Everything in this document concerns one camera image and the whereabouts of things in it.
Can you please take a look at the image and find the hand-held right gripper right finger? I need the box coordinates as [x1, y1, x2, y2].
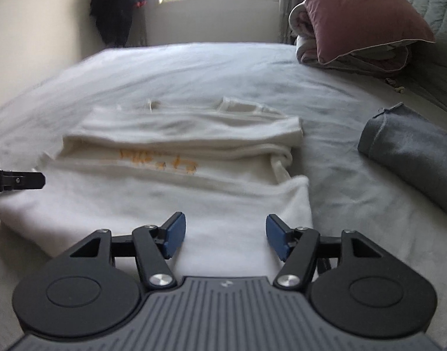
[265, 214, 383, 289]

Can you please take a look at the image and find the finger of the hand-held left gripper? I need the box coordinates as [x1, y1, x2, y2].
[0, 169, 46, 192]

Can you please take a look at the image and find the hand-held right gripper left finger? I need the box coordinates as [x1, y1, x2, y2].
[70, 211, 187, 289]

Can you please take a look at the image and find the white shirt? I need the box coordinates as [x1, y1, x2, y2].
[0, 97, 314, 275]

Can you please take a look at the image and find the bed with white sheet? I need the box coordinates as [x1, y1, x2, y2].
[0, 42, 447, 351]

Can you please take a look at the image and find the grey folded cloth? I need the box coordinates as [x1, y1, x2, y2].
[357, 103, 447, 222]

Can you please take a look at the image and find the folded quilt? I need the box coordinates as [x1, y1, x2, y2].
[288, 2, 410, 78]

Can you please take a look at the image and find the dark hanging jacket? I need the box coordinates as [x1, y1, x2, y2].
[90, 0, 148, 48]

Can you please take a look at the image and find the pink pillow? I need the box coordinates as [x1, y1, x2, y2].
[290, 0, 436, 64]

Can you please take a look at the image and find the grey quilted headboard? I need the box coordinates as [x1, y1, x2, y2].
[386, 0, 447, 118]

